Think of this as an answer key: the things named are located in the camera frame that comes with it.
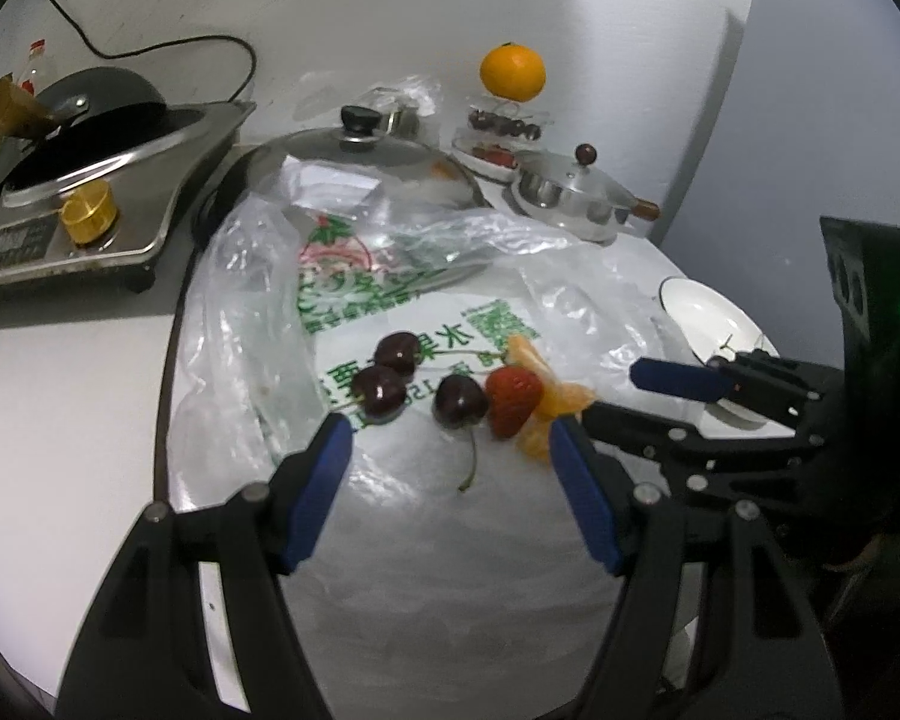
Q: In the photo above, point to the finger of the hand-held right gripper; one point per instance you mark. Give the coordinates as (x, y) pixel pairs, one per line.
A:
(675, 379)
(645, 431)

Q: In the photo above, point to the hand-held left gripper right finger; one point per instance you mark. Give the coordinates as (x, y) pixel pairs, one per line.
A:
(585, 495)

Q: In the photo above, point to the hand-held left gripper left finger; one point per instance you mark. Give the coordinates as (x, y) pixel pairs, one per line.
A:
(319, 487)

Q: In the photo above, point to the white plate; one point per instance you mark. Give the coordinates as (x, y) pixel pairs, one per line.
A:
(701, 315)

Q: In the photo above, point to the dark red cherry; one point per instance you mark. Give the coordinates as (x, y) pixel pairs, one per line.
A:
(379, 392)
(396, 352)
(459, 401)

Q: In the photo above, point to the clear printed plastic bag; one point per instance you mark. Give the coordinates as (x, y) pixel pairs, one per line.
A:
(420, 540)

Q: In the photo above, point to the red strawberry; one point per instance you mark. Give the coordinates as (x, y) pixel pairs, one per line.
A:
(511, 399)

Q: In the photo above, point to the person's right hand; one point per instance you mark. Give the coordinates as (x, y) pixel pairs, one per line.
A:
(856, 561)

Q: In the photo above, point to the small steel pot with lid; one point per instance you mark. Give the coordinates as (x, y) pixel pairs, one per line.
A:
(562, 195)

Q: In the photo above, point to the pile of red strawberries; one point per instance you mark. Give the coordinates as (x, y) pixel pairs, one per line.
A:
(495, 157)

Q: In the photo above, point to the white paper slip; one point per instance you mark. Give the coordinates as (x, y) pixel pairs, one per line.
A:
(330, 180)

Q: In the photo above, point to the pile of dark cherries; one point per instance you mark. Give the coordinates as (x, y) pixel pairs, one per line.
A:
(502, 122)

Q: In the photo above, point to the clear tiered fruit stand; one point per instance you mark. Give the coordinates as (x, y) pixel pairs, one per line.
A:
(465, 142)

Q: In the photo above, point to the glass lid with black knob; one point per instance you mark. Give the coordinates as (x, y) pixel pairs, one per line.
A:
(360, 157)

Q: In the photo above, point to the steel induction cooker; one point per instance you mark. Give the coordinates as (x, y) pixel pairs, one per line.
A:
(157, 187)

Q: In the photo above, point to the whole orange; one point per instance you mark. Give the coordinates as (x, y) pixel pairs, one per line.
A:
(514, 71)

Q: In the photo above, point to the metal cup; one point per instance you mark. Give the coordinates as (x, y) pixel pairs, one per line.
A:
(405, 121)

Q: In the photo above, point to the crumpled clear plastic bag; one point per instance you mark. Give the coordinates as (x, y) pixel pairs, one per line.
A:
(412, 90)

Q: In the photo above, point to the black wok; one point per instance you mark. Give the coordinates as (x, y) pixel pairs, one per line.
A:
(105, 97)

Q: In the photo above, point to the red label bottle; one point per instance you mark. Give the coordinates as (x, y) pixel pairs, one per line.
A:
(34, 71)

